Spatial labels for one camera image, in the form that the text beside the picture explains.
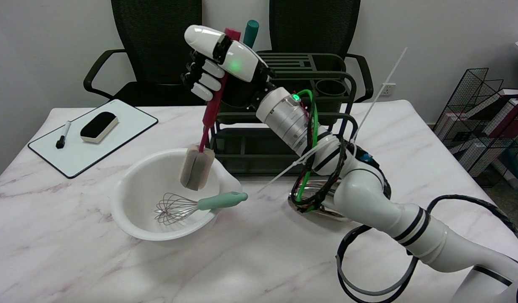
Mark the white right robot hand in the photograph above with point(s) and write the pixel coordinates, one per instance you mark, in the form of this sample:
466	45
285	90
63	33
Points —
237	63

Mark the pink sponge bottle brush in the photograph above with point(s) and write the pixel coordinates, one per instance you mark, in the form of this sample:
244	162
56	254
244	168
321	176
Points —
210	115

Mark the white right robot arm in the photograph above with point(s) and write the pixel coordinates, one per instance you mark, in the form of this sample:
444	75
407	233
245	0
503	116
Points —
368	198

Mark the white mixing bowl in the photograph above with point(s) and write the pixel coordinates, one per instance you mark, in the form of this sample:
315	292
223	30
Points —
153	176

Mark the dark green dish rack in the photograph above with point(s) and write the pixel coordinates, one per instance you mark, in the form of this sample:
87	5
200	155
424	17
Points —
284	63

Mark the black mesh office chair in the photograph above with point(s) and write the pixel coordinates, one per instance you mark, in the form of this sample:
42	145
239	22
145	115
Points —
313	25
158	42

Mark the white zip tie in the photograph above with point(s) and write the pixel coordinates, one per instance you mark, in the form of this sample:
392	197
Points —
280	173
381	90

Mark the small whiteboard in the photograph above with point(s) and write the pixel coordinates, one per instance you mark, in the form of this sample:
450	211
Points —
115	130

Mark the black and white eraser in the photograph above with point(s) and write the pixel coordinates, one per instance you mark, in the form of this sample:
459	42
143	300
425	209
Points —
98	126

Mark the shiny metal scoop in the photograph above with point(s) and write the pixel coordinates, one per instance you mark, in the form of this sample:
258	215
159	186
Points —
326	213

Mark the black whiteboard marker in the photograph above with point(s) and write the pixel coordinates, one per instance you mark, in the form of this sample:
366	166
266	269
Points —
63	135

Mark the red and white book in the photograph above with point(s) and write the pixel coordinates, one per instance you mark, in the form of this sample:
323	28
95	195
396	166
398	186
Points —
505	111

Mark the white wall socket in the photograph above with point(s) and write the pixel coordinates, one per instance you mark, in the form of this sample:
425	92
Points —
386	89

